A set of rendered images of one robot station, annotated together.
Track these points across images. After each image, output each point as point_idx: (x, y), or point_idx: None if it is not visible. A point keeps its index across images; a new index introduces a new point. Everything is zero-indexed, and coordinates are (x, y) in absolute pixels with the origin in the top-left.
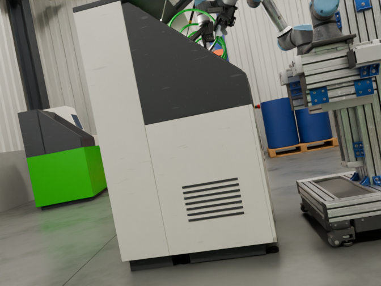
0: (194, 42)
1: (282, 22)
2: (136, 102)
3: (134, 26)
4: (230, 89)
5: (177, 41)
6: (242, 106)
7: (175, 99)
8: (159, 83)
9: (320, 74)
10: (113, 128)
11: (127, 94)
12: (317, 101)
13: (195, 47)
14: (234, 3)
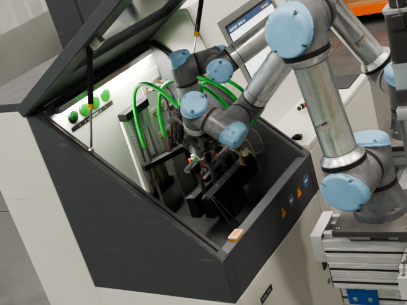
0: (140, 199)
1: (365, 51)
2: (78, 256)
3: (52, 155)
4: (201, 276)
5: (115, 190)
6: (223, 304)
7: (128, 266)
8: (102, 239)
9: (357, 271)
10: (56, 278)
11: (64, 242)
12: (357, 300)
13: (143, 206)
14: (202, 133)
